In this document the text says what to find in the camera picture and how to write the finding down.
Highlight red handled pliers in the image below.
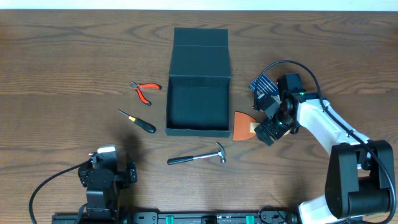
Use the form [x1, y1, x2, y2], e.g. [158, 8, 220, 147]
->
[130, 82, 162, 106]

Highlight black handled claw hammer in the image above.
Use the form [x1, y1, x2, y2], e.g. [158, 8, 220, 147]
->
[167, 142, 226, 165]

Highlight black yellow screwdriver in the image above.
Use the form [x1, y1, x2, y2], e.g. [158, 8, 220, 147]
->
[118, 110, 156, 134]

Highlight black open box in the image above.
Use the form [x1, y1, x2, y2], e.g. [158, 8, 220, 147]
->
[165, 27, 231, 138]

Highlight black mounting rail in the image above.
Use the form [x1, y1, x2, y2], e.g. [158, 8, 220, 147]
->
[51, 210, 301, 224]

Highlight blue precision screwdriver set case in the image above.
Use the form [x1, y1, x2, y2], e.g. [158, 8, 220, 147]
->
[249, 73, 279, 97]

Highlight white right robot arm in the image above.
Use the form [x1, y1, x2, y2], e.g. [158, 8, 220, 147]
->
[249, 73, 397, 223]

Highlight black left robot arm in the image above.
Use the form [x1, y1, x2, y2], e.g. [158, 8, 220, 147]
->
[75, 152, 137, 223]

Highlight orange scraper wooden handle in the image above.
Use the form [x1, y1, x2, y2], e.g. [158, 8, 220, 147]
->
[233, 111, 292, 141]

